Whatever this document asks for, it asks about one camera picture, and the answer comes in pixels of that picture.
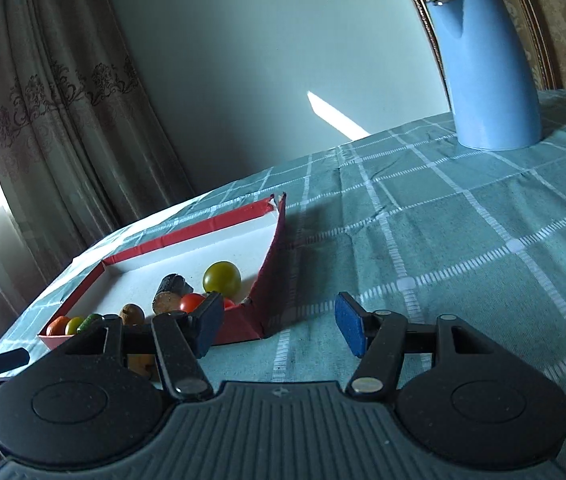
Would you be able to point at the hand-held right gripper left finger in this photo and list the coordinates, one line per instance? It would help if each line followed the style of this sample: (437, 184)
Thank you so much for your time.
(210, 321)

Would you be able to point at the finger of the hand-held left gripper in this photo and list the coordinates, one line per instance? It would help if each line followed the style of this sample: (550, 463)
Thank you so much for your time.
(10, 360)

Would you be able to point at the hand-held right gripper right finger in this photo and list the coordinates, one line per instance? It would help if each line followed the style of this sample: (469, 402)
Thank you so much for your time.
(350, 324)

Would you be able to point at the red cherry tomato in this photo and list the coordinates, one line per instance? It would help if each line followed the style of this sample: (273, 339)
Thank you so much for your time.
(192, 302)
(228, 303)

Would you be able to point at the dark sugarcane piece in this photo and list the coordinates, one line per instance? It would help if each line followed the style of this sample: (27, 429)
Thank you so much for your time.
(172, 290)

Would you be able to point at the orange cherry tomato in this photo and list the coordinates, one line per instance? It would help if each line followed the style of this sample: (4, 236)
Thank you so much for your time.
(58, 326)

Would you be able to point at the red cardboard box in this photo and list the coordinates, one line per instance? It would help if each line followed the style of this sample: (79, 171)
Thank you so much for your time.
(188, 255)

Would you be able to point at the yellow cherry tomato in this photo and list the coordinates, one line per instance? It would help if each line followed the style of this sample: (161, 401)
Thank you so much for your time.
(74, 325)

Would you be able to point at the brown longan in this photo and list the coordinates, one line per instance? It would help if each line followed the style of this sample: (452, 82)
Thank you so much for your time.
(132, 314)

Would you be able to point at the green tomato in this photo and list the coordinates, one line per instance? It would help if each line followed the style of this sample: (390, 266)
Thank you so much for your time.
(222, 277)

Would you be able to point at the green checked tablecloth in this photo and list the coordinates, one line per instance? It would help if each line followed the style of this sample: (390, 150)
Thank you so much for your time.
(438, 235)

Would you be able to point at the brown patterned curtain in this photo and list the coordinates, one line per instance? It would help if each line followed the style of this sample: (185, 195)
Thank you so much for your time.
(63, 110)

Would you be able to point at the blue pitcher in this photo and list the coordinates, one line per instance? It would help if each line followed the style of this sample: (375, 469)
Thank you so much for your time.
(488, 70)

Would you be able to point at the dark wooden frame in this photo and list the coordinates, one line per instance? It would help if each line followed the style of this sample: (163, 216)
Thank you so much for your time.
(488, 10)

